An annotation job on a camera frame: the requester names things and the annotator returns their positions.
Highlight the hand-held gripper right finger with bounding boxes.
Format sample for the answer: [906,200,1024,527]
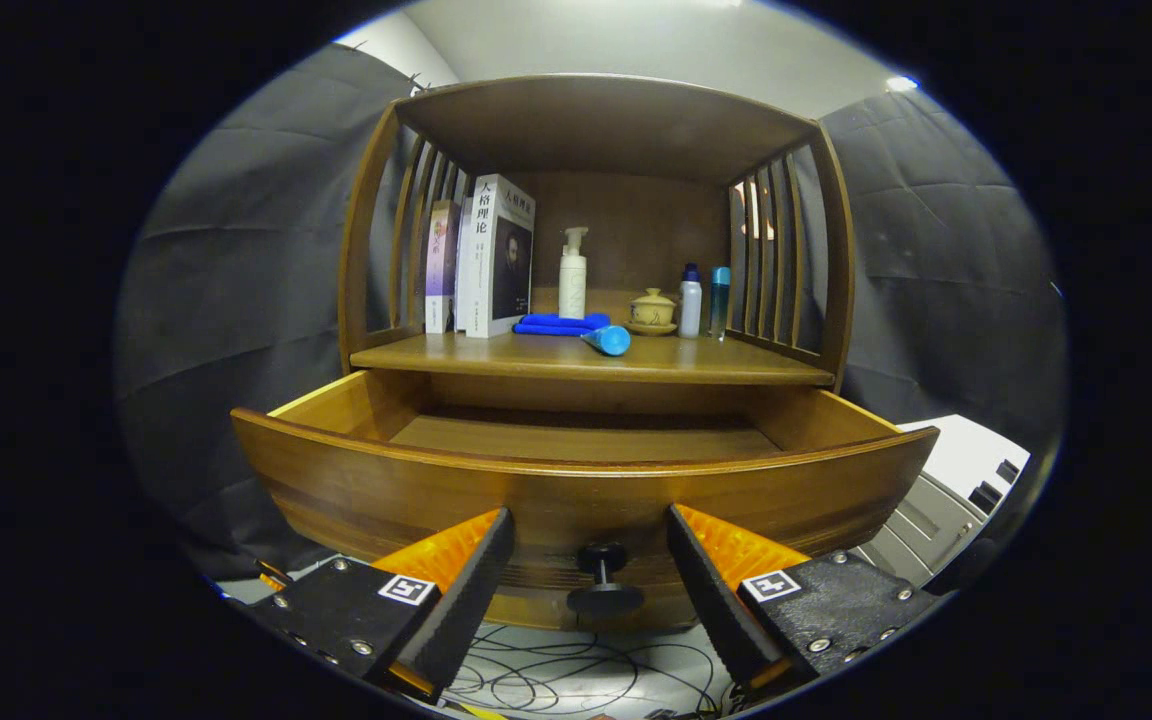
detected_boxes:
[666,503,940,701]

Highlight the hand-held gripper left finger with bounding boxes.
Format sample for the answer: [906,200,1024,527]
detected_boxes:
[254,506,516,701]

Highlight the black round drawer knob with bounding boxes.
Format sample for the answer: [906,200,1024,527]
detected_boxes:
[566,542,645,616]

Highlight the brown wooden drawer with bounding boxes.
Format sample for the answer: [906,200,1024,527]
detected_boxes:
[230,368,940,633]

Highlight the blue and white cosmetic tube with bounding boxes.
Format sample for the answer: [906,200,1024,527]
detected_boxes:
[580,324,632,357]

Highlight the brown wooden countertop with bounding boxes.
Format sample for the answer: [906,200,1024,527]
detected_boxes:
[349,315,835,387]

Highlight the white drawer unit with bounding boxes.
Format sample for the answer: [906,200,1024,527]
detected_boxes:
[851,415,1032,589]

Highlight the brown wooden cabinet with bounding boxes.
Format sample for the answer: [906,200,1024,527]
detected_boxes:
[338,73,855,393]

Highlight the blue folded cloth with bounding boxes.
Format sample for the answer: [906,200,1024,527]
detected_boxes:
[513,312,612,337]

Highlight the white bottle with blue cap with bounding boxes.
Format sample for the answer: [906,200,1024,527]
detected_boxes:
[678,263,703,339]

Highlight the beige lidded tea cup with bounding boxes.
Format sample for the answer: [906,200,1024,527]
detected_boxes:
[626,288,679,337]

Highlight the teal slim bottle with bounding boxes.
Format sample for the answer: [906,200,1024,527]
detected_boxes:
[709,266,732,341]

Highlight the white pump bottle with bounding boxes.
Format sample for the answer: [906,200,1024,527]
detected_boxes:
[558,226,590,320]

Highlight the thin purple book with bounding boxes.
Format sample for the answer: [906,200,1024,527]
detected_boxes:
[424,199,461,335]

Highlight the thick white book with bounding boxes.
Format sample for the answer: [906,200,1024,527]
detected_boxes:
[454,174,537,339]

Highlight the black backdrop cloth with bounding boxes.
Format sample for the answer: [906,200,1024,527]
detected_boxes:
[114,42,1069,586]

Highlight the black floor cables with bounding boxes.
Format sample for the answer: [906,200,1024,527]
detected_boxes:
[441,625,737,719]

